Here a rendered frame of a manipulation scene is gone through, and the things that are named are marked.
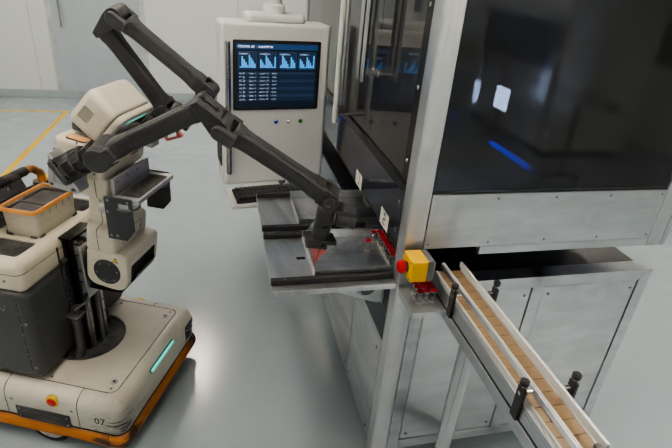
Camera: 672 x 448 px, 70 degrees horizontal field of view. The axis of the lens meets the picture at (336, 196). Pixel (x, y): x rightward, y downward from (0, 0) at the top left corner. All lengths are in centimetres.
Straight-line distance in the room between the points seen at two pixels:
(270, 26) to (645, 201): 159
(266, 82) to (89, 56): 495
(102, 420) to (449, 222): 146
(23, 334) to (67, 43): 532
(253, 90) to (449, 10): 117
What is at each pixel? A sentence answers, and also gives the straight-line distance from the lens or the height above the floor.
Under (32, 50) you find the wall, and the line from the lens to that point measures 721.
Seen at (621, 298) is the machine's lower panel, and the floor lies 75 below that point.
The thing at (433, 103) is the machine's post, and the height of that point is 148.
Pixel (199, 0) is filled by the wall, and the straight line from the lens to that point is 677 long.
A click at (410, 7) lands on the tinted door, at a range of 153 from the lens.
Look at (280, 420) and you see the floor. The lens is 231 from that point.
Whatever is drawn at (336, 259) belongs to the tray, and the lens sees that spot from 167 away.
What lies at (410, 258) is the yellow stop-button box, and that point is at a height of 103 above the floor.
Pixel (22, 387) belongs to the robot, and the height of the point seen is 27.
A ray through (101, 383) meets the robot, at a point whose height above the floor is 28.
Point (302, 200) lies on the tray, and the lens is 205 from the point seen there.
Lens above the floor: 178
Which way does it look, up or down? 25 degrees down
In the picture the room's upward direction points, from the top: 5 degrees clockwise
